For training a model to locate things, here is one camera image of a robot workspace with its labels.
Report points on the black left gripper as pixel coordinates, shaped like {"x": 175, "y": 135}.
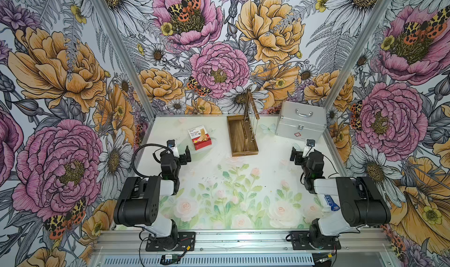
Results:
{"x": 181, "y": 156}

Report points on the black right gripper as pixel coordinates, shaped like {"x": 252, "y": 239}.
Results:
{"x": 299, "y": 157}

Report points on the wooden jewelry display stand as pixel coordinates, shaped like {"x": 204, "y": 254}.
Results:
{"x": 242, "y": 129}

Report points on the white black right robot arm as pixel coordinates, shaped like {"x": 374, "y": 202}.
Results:
{"x": 354, "y": 202}

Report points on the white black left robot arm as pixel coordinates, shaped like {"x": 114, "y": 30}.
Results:
{"x": 138, "y": 203}

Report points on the red white small box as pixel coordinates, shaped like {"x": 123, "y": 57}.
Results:
{"x": 199, "y": 137}

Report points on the silver metal first-aid case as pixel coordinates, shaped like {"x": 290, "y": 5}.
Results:
{"x": 301, "y": 121}

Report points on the white blue tube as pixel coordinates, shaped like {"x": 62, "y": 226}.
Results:
{"x": 331, "y": 204}

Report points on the small green circuit board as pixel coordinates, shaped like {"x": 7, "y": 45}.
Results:
{"x": 166, "y": 259}

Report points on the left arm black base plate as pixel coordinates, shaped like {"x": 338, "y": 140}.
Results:
{"x": 184, "y": 241}

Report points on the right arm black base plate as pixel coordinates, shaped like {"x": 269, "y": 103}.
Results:
{"x": 307, "y": 241}

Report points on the aluminium front rail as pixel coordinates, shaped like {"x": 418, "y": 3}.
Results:
{"x": 246, "y": 248}

